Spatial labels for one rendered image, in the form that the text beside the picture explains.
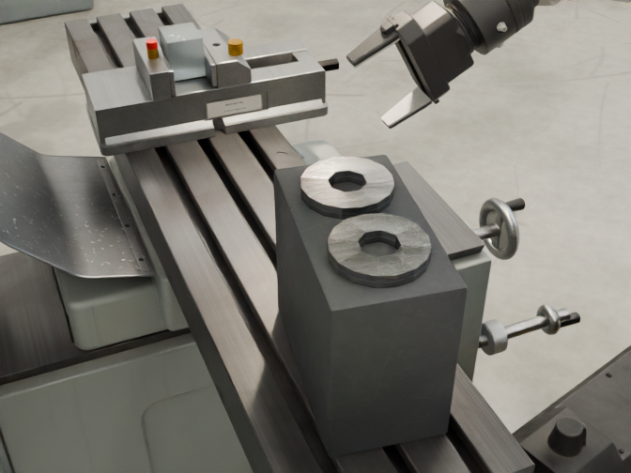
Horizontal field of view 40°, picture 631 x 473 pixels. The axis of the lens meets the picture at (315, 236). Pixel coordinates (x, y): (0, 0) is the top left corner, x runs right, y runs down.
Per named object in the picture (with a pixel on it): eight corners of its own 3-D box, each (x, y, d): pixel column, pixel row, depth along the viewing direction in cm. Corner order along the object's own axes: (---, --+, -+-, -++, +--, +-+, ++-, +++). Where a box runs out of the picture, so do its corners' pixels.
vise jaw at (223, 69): (228, 48, 136) (226, 24, 133) (252, 83, 127) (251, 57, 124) (191, 54, 134) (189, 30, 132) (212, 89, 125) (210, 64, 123)
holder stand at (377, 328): (379, 290, 100) (388, 141, 88) (449, 434, 83) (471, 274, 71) (277, 307, 98) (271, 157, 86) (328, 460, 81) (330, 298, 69)
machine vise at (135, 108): (297, 73, 144) (296, 10, 138) (330, 114, 133) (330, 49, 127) (85, 110, 135) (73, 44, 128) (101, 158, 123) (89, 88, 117)
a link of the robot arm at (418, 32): (411, 83, 110) (487, 27, 110) (449, 119, 103) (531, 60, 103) (373, 7, 101) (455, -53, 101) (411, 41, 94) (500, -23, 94)
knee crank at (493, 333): (566, 312, 164) (573, 287, 161) (586, 331, 160) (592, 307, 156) (467, 343, 158) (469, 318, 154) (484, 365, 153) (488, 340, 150)
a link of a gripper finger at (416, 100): (390, 128, 105) (431, 98, 105) (377, 115, 107) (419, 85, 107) (394, 136, 106) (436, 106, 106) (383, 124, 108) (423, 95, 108)
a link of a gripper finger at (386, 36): (346, 58, 100) (389, 26, 100) (357, 70, 98) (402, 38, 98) (340, 48, 99) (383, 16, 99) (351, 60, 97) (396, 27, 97)
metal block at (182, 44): (195, 58, 131) (192, 22, 128) (206, 75, 127) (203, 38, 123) (161, 64, 130) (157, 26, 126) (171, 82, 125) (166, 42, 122)
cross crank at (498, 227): (498, 231, 169) (505, 180, 162) (531, 267, 161) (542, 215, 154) (425, 251, 164) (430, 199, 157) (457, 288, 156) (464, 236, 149)
